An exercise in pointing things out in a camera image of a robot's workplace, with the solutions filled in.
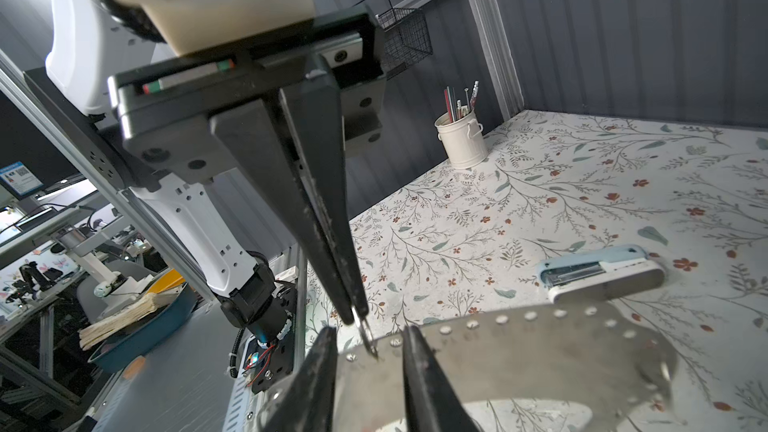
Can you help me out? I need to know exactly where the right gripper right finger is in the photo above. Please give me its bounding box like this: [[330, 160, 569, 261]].
[[402, 326, 478, 431]]

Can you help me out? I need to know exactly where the black wire mesh basket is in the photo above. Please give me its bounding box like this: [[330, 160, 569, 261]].
[[358, 0, 433, 80]]

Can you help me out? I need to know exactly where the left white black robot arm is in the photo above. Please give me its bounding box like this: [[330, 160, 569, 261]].
[[45, 0, 386, 342]]

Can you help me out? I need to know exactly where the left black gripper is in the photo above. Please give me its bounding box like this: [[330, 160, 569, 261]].
[[109, 5, 387, 325]]

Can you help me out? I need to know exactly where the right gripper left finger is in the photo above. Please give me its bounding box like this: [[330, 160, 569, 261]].
[[263, 326, 338, 431]]

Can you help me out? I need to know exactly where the white pencil cup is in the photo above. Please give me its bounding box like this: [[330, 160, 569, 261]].
[[434, 81, 488, 170]]

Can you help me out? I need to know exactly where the white perforated cable tray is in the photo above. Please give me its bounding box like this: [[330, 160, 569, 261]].
[[222, 373, 264, 432]]

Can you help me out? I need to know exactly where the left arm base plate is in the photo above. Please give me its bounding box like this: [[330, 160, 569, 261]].
[[227, 280, 298, 395]]

